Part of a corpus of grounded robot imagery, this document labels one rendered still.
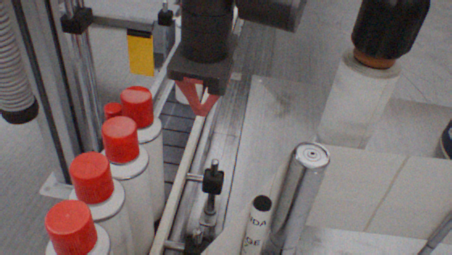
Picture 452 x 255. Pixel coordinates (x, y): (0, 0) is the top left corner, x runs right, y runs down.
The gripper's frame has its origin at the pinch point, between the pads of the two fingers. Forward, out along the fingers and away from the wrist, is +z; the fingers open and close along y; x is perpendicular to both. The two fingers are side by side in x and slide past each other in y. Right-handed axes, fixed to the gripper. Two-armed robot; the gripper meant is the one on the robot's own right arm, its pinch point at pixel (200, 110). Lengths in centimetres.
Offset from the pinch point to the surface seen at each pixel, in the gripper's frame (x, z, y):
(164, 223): 1.6, 9.7, -11.8
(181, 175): 1.6, 9.8, -3.5
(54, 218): 6.1, -7.4, -23.9
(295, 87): -14.7, 13.4, 28.7
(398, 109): -35.8, 13.2, 27.2
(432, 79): -51, 18, 50
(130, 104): 5.6, -7.1, -9.5
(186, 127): 4.2, 13.5, 10.6
